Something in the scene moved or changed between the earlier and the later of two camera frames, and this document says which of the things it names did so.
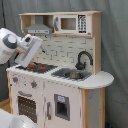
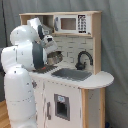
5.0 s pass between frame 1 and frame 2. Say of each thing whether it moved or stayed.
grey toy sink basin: stayed
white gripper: moved
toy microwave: stayed
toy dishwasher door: stayed
